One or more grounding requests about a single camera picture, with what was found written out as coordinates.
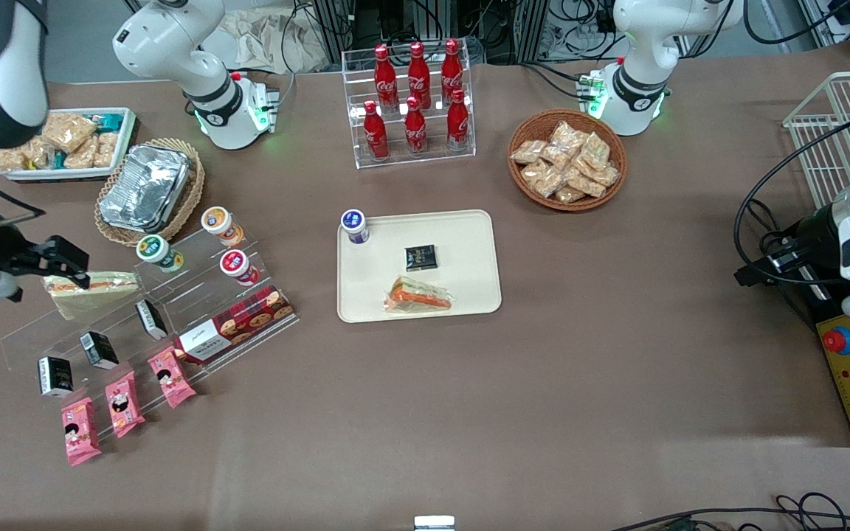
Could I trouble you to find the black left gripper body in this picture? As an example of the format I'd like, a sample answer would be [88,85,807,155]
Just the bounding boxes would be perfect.
[794,206,850,282]

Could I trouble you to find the triangle sandwich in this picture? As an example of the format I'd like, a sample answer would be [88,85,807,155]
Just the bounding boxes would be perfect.
[383,275,454,316]
[41,271,140,322]

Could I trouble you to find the beige plastic tray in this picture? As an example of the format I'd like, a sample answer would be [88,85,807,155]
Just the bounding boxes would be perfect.
[336,209,503,325]

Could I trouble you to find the small black carton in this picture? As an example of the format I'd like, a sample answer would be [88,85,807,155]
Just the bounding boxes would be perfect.
[38,355,75,399]
[79,330,120,371]
[134,297,169,341]

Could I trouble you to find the green lid yogurt cup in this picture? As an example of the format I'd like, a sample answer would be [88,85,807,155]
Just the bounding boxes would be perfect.
[136,235,185,274]

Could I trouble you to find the clear acrylic stepped stand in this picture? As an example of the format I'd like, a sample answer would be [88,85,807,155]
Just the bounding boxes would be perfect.
[1,227,301,448]

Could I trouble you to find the aluminium foil container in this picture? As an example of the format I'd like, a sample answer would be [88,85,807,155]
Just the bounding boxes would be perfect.
[98,144,194,233]

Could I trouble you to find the pink snack packet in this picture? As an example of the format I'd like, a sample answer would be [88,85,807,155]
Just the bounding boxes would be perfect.
[104,370,147,440]
[61,396,103,468]
[147,346,198,409]

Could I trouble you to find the white rectangular plastic bin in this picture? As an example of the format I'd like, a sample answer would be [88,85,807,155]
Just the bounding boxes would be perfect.
[0,107,138,184]

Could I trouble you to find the oval wicker basket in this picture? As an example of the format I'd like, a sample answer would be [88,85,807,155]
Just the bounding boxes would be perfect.
[94,137,207,248]

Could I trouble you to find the orange lid yogurt cup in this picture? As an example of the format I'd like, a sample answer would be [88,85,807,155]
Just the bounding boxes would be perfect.
[201,206,245,247]

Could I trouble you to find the red lid yogurt cup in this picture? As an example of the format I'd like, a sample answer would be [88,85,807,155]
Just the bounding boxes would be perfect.
[219,249,261,287]

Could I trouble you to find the red plaid cookie box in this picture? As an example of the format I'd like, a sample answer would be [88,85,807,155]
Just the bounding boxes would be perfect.
[173,285,296,365]

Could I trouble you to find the round wicker basket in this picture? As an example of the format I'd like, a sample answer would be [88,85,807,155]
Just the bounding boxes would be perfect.
[507,108,629,214]

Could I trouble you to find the blue lid yogurt cup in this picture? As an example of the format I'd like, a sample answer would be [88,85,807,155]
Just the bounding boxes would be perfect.
[341,209,371,246]

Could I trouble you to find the crumpled brown paper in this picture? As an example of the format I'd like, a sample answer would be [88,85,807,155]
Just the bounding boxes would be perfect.
[229,7,331,74]

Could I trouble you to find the red cola bottle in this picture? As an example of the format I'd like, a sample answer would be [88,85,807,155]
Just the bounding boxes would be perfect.
[407,41,432,111]
[362,100,390,162]
[373,44,399,112]
[440,38,465,105]
[446,88,471,152]
[403,95,429,156]

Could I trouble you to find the small black snack packet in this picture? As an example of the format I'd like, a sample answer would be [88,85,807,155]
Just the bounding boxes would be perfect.
[404,244,438,273]

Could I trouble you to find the clear acrylic bottle rack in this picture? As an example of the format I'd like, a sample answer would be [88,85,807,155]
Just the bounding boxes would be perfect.
[341,45,477,171]

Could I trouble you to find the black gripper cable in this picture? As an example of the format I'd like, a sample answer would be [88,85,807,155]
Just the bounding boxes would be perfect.
[733,117,850,287]

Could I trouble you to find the white wire basket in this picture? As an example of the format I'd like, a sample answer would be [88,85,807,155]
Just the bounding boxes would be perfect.
[782,71,850,212]

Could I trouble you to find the black floor cables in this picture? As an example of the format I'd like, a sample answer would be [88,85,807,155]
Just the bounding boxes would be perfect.
[608,492,850,531]

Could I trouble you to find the aluminium frame rack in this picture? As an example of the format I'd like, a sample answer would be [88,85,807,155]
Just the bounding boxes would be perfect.
[311,0,553,64]

